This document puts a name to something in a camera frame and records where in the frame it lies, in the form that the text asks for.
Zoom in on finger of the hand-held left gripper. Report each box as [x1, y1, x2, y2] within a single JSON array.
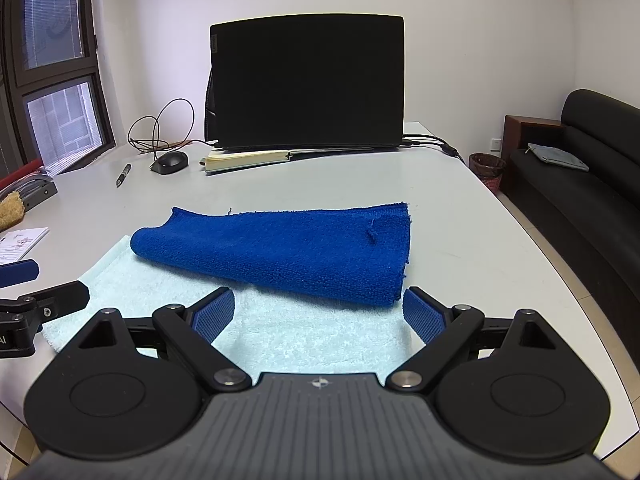
[[0, 259, 40, 288], [0, 281, 91, 333]]

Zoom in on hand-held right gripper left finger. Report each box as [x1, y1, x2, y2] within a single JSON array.
[[60, 287, 252, 392]]

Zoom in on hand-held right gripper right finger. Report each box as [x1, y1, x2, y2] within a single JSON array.
[[386, 287, 573, 391]]

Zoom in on light cyan towel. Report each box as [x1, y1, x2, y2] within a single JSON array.
[[42, 234, 427, 377]]

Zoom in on blue towel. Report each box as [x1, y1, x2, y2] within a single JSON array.
[[130, 202, 413, 309]]

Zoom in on stack of printed papers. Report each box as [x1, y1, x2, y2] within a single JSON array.
[[0, 227, 50, 266]]

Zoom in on yellow loofah sponge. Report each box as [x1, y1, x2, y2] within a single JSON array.
[[0, 191, 26, 231]]

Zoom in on red folder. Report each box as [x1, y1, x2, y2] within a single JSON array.
[[0, 159, 45, 188]]

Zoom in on black computer mouse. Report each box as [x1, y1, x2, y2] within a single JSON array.
[[150, 151, 189, 176]]

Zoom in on cream paged notebook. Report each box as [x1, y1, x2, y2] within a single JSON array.
[[200, 148, 373, 175]]

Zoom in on red wastebasket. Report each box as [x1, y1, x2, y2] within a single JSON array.
[[469, 152, 507, 192]]

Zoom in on black sofa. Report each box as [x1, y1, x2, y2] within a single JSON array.
[[502, 89, 640, 361]]

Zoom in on grey pouch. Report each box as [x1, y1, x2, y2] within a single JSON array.
[[526, 143, 590, 173]]

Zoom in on dark framed window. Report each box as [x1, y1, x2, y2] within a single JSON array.
[[0, 0, 117, 177]]

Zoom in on brown wooden side table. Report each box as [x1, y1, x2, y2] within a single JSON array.
[[501, 115, 567, 196]]

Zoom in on black laptop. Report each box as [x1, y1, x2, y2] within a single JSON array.
[[204, 14, 407, 152]]

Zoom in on black laptop cables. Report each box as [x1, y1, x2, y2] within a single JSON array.
[[402, 132, 461, 159]]

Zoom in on black mouse cable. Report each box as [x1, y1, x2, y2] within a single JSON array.
[[127, 98, 216, 154]]

